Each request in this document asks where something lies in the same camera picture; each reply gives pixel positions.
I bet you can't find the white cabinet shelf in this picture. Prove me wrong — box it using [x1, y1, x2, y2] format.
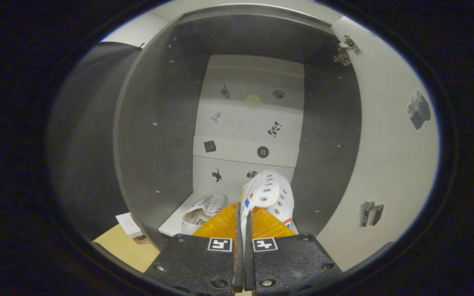
[158, 191, 299, 238]

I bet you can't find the white canvas shoe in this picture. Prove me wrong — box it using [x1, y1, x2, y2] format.
[181, 194, 228, 236]
[240, 170, 295, 243]

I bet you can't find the stack of books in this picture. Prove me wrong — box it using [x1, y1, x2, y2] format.
[115, 212, 152, 245]

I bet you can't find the metal door hinge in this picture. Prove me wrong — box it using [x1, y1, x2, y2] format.
[333, 34, 362, 66]

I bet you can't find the grey shoe cabinet door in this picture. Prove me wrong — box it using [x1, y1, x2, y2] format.
[315, 16, 441, 272]

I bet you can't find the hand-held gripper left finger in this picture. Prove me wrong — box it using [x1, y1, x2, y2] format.
[143, 201, 244, 295]

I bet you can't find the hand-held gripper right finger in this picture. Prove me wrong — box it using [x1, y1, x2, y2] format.
[243, 206, 343, 294]

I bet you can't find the grey shoe cabinet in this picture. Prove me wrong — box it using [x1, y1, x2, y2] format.
[113, 4, 363, 251]

